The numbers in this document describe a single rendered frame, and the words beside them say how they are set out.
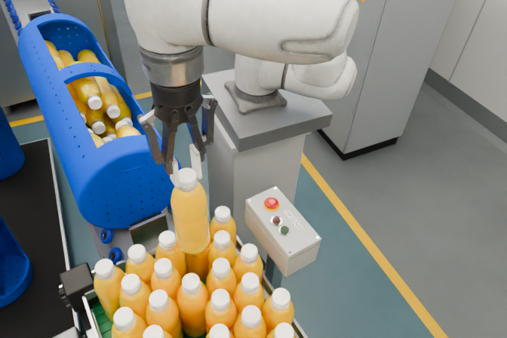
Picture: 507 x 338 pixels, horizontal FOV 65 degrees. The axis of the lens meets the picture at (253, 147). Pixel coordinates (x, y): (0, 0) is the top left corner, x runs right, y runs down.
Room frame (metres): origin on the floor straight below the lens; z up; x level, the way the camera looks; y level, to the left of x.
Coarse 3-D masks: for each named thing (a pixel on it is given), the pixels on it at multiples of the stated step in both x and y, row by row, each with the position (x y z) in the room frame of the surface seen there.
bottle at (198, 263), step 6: (210, 240) 0.58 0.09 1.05; (204, 252) 0.55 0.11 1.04; (186, 258) 0.55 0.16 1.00; (192, 258) 0.54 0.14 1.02; (198, 258) 0.54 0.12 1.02; (204, 258) 0.55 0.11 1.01; (186, 264) 0.56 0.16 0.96; (192, 264) 0.55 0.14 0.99; (198, 264) 0.54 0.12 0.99; (204, 264) 0.55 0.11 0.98; (192, 270) 0.55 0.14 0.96; (198, 270) 0.54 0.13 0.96; (204, 270) 0.55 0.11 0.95; (198, 276) 0.54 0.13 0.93; (204, 276) 0.55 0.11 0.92
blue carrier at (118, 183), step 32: (32, 32) 1.29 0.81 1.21; (64, 32) 1.42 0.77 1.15; (32, 64) 1.14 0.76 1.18; (96, 64) 1.10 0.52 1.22; (64, 96) 0.93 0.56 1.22; (128, 96) 1.13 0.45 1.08; (64, 128) 0.82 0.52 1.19; (64, 160) 0.74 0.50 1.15; (96, 160) 0.68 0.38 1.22; (128, 160) 0.69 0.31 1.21; (96, 192) 0.64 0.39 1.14; (128, 192) 0.68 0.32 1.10; (160, 192) 0.73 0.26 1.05; (96, 224) 0.62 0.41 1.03; (128, 224) 0.67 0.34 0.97
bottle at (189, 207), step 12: (180, 192) 0.49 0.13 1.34; (192, 192) 0.49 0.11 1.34; (204, 192) 0.51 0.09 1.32; (180, 204) 0.48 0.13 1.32; (192, 204) 0.48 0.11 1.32; (204, 204) 0.49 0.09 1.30; (180, 216) 0.47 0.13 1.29; (192, 216) 0.47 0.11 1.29; (204, 216) 0.49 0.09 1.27; (180, 228) 0.47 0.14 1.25; (192, 228) 0.47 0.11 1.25; (204, 228) 0.49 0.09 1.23; (180, 240) 0.48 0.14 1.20; (192, 240) 0.47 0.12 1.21; (204, 240) 0.49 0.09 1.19; (192, 252) 0.47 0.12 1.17
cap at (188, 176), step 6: (186, 168) 0.52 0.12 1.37; (180, 174) 0.51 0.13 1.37; (186, 174) 0.51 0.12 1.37; (192, 174) 0.51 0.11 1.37; (180, 180) 0.49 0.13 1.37; (186, 180) 0.49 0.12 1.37; (192, 180) 0.49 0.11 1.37; (180, 186) 0.49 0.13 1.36; (186, 186) 0.49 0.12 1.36; (192, 186) 0.49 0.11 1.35
